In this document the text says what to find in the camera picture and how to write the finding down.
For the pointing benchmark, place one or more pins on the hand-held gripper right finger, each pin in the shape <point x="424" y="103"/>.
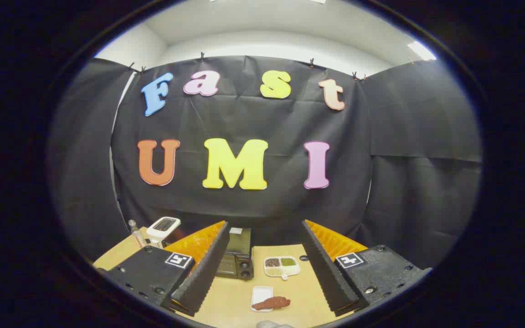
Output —
<point x="324" y="269"/>

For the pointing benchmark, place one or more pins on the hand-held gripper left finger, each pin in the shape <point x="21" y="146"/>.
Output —
<point x="208" y="269"/>

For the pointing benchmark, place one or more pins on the ceiling light panel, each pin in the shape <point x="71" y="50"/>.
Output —
<point x="421" y="50"/>

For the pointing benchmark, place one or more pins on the white divided seasoning dish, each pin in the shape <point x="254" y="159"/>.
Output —
<point x="282" y="267"/>

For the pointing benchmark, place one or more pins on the reddish brown meat slice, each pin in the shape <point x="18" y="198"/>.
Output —
<point x="274" y="302"/>

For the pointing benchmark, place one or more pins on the clear labelled glass bottle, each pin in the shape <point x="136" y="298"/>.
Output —
<point x="137" y="237"/>

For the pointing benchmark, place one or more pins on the white bread toaster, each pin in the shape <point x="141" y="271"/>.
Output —
<point x="163" y="225"/>

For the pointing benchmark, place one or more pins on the black toaster oven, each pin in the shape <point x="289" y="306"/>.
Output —
<point x="239" y="255"/>

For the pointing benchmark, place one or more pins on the white rectangular tray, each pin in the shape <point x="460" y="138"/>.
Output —
<point x="260" y="293"/>

